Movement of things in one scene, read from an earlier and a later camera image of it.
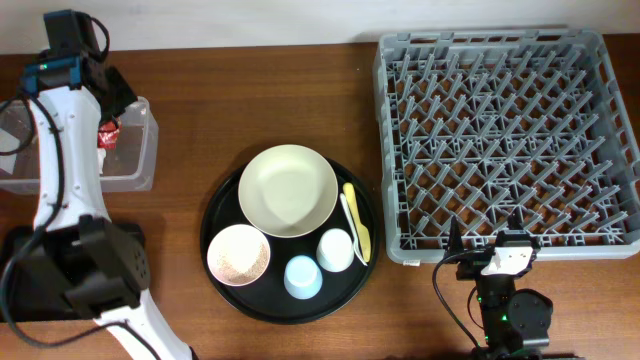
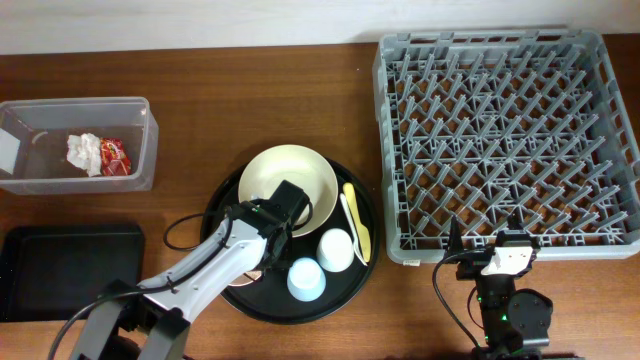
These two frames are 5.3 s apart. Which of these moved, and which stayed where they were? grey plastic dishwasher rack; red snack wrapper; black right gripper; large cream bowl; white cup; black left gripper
Moved: red snack wrapper; black left gripper
Stayed: grey plastic dishwasher rack; large cream bowl; black right gripper; white cup
